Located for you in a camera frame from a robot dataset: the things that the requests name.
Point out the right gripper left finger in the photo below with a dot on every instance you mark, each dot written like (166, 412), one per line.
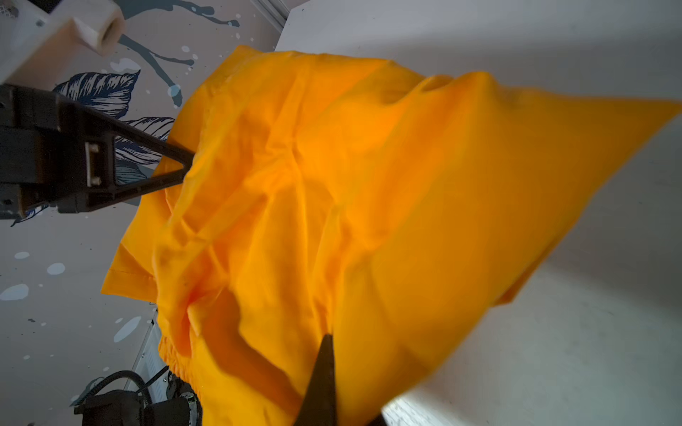
(319, 405)

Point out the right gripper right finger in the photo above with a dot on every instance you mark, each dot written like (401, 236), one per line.
(379, 420)

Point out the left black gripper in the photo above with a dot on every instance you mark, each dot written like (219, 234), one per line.
(57, 153)

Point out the orange shorts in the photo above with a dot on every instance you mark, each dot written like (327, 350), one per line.
(356, 198)

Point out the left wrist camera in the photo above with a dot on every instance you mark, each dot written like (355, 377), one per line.
(40, 38)

